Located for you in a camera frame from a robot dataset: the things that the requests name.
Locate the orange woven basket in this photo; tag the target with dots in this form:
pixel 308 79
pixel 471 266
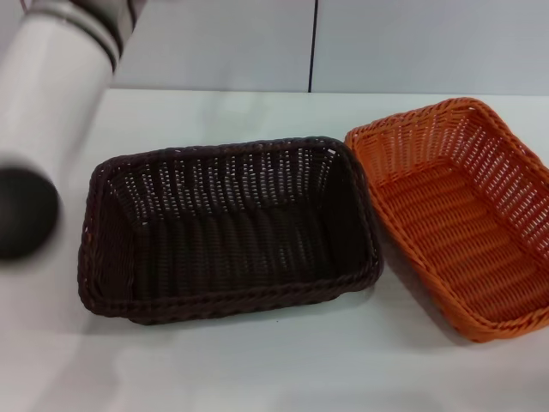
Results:
pixel 454 223

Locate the dark brown woven basket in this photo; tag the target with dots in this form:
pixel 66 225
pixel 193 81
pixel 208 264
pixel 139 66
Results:
pixel 223 240

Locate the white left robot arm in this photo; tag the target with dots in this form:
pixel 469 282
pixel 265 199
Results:
pixel 47 107

